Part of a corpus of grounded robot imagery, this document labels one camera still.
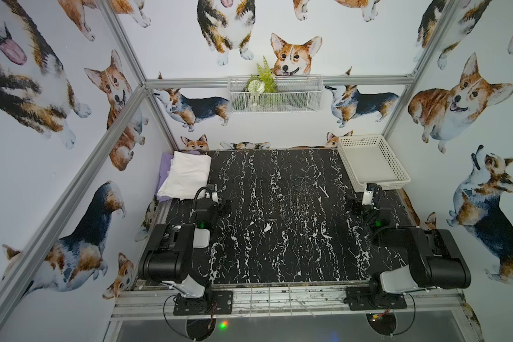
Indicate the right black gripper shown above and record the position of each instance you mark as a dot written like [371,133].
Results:
[356,209]

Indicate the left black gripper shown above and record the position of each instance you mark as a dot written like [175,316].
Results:
[216,205]

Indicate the white printed t-shirt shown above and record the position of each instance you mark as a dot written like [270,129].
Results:
[188,173]

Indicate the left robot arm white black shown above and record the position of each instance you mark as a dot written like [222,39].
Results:
[167,258]

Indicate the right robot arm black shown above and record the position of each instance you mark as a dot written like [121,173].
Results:
[434,259]

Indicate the white plastic basket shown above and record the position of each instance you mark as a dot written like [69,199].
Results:
[370,159]

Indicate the folded purple t-shirt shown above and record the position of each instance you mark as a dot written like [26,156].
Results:
[165,165]

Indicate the artificial green fern plant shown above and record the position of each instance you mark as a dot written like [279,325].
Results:
[263,81]

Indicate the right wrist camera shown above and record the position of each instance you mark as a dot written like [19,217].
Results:
[371,194]

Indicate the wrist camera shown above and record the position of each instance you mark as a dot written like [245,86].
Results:
[212,193]
[371,194]

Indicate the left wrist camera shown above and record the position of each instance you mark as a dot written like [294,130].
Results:
[212,193]

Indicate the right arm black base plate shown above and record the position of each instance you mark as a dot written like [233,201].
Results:
[362,298]

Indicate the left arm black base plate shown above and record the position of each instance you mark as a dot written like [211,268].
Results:
[215,302]

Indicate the white wire wall basket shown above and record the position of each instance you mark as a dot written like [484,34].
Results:
[280,95]

